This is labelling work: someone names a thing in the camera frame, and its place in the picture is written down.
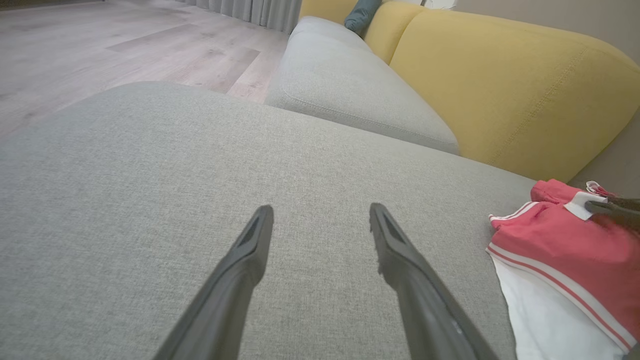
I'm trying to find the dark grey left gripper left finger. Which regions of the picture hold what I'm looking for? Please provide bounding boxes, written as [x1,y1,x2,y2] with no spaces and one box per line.
[152,205,274,360]

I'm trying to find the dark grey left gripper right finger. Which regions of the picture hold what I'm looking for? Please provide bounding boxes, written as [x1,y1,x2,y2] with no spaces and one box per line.
[369,202,500,360]

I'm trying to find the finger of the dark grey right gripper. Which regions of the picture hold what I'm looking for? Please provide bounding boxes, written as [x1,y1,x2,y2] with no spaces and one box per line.
[584,200,640,232]
[606,195,640,211]

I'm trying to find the red shirt with white sleeves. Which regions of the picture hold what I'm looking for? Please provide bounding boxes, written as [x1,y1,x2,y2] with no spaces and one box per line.
[486,178,640,360]

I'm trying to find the large grey sofa seat cushion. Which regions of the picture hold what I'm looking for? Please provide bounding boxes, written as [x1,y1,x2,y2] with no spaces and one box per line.
[0,81,537,360]

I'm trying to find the long yellow sofa back cushion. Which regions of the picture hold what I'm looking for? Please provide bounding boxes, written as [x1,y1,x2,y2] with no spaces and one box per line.
[389,8,640,184]

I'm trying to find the beige wooden ledge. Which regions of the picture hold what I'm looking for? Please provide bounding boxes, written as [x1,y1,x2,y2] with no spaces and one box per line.
[451,0,640,197]

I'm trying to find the grey pleated curtain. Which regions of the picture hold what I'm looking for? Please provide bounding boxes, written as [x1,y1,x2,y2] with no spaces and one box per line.
[175,0,304,35]

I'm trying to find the teal throw pillow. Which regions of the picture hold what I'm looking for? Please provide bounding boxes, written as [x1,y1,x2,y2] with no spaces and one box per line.
[343,0,384,36]

